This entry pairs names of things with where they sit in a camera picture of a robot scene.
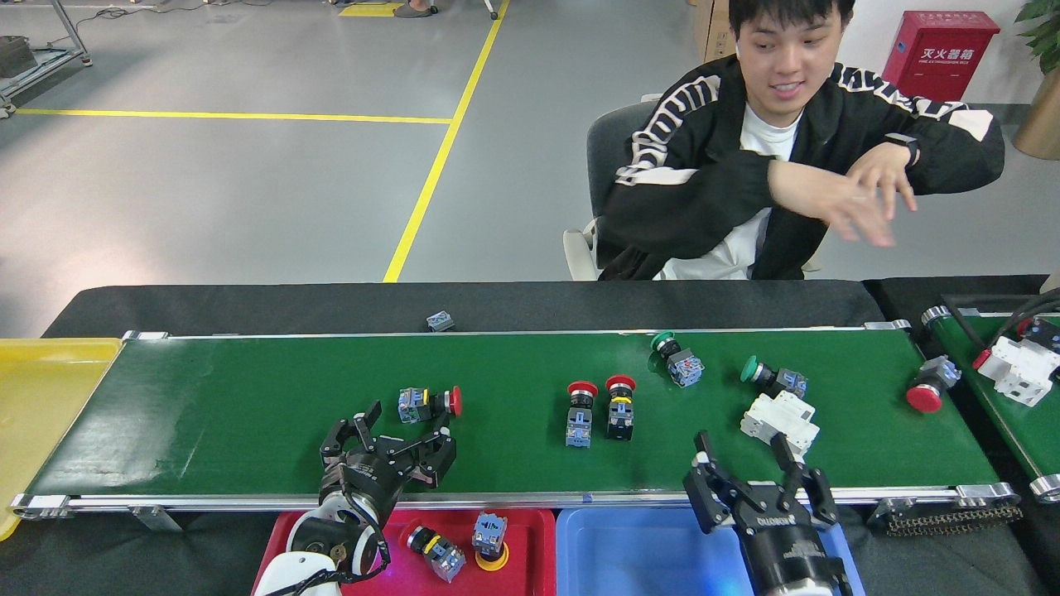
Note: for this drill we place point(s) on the bystander person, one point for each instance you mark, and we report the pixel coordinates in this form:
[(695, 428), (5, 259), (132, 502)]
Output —
[(414, 10)]

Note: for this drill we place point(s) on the blue grey contact block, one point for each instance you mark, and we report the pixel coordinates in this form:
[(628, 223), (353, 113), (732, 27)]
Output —
[(440, 321)]

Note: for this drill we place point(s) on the white circuit breaker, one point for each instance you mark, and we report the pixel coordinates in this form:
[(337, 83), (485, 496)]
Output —
[(1023, 368), (766, 418)]

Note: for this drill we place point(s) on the person's right hand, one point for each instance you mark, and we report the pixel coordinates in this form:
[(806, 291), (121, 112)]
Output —
[(853, 215)]

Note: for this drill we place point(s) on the white wheeled stand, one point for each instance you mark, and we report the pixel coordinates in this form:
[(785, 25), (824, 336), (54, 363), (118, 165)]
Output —
[(492, 10)]

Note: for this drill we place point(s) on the red fire extinguisher box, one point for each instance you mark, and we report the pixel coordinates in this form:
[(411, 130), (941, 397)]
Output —
[(940, 58)]

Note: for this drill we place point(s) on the potted plant gold planter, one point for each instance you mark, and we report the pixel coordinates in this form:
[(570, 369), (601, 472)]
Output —
[(1039, 124)]

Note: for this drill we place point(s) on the yellow plastic tray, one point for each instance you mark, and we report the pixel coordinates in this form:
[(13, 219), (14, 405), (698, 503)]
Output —
[(41, 414)]

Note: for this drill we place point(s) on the yellow push button switch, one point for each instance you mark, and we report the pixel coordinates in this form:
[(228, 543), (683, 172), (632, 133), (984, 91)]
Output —
[(489, 534)]

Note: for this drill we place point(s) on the black table cloth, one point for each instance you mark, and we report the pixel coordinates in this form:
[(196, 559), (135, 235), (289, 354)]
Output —
[(894, 294), (248, 306)]

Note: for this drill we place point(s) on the brown cardboard box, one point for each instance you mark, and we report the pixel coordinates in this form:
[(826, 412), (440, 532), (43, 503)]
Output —
[(714, 29)]

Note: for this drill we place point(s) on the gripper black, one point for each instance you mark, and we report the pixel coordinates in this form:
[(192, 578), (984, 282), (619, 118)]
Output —
[(360, 480), (787, 546)]

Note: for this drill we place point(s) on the red plastic tray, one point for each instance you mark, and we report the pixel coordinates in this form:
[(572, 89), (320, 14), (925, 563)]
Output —
[(530, 530)]

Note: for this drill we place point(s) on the green push button switch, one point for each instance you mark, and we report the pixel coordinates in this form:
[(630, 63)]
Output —
[(787, 382), (686, 366)]

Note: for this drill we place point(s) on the green conveyor belt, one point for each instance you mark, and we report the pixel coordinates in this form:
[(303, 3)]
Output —
[(248, 414), (1027, 430)]

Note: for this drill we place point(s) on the blue plastic tray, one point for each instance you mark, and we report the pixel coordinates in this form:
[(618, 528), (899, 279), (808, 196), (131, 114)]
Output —
[(629, 559)]

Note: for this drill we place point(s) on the red mushroom button switch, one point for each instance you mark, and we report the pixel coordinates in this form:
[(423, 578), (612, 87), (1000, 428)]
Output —
[(926, 396)]

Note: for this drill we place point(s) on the dark grey equipment box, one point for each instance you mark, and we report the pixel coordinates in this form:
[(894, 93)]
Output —
[(16, 56)]

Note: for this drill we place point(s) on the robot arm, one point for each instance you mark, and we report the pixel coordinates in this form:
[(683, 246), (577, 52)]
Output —
[(294, 579), (803, 589)]

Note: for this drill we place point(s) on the silver metal rack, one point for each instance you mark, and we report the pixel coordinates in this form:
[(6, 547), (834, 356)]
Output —
[(41, 70)]

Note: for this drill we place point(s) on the person's left hand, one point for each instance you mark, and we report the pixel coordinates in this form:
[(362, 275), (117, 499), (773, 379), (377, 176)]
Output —
[(882, 174)]

